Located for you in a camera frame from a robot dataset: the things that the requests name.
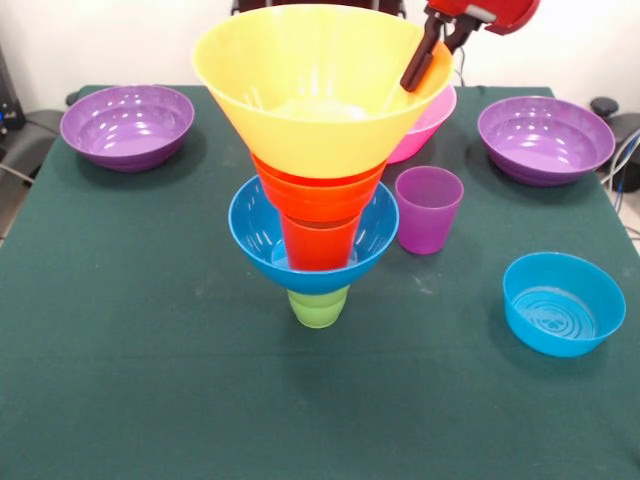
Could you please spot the pink plastic bowl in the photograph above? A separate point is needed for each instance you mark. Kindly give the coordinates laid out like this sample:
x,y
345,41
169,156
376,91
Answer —
x,y
425,135

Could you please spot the purple plastic cup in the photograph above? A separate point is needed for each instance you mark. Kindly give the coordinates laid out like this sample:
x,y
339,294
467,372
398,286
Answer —
x,y
432,230

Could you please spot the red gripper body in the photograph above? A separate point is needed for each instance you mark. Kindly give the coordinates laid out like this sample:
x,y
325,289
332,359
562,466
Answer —
x,y
505,12

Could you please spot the purple plastic bowl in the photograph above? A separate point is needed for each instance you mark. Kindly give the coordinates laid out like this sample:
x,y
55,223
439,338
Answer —
x,y
125,147
545,152

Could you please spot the yellow plastic bowl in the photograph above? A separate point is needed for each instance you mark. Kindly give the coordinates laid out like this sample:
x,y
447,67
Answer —
x,y
315,140

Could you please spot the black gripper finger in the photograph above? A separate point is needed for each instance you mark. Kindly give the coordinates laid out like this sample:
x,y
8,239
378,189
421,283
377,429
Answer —
x,y
420,65
460,37

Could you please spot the green plastic cup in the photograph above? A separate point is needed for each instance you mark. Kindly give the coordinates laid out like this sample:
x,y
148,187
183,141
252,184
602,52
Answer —
x,y
315,312

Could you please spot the deep blue plastic bowl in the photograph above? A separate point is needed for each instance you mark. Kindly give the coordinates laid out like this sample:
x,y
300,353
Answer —
x,y
250,235

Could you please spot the black round knob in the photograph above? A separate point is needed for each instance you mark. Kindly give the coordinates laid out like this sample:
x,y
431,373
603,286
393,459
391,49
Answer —
x,y
604,106

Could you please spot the orange plastic bowl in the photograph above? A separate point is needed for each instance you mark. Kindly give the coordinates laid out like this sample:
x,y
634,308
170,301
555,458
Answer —
x,y
315,200

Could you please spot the orange plastic cup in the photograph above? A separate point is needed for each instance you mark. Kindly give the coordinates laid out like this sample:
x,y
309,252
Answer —
x,y
315,247

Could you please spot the black device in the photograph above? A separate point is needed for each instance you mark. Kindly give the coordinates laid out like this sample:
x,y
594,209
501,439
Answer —
x,y
10,115

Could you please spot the low blue plastic bowl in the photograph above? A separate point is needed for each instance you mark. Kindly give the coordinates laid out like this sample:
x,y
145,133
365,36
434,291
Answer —
x,y
550,337

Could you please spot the dark green table cloth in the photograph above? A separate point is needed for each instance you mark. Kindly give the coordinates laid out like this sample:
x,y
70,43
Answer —
x,y
320,400

